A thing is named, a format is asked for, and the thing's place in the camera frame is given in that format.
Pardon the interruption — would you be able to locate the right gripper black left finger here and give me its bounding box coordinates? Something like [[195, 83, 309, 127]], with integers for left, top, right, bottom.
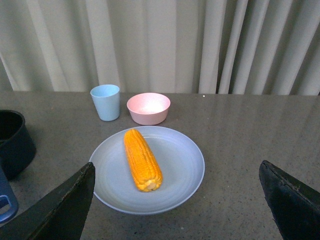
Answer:
[[0, 162, 96, 240]]

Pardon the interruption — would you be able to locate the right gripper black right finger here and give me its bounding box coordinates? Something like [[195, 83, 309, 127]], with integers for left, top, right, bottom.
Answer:
[[259, 160, 320, 240]]

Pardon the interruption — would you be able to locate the yellow corn cob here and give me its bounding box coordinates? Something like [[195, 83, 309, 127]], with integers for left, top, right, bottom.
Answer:
[[123, 128, 163, 193]]

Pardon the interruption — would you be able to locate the dark blue saucepan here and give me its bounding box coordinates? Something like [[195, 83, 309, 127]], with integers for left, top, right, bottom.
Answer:
[[0, 110, 36, 224]]

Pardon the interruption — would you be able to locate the light blue plate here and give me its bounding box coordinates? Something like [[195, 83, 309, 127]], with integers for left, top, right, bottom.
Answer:
[[90, 126, 205, 216]]

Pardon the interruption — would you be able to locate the light blue cup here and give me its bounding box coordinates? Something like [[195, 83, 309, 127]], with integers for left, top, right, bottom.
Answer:
[[90, 84, 120, 122]]

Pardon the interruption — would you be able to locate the pink bowl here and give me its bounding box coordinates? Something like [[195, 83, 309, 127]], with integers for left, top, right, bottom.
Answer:
[[126, 92, 171, 126]]

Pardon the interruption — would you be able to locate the white curtain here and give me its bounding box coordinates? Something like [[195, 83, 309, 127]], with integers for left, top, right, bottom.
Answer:
[[0, 0, 320, 96]]

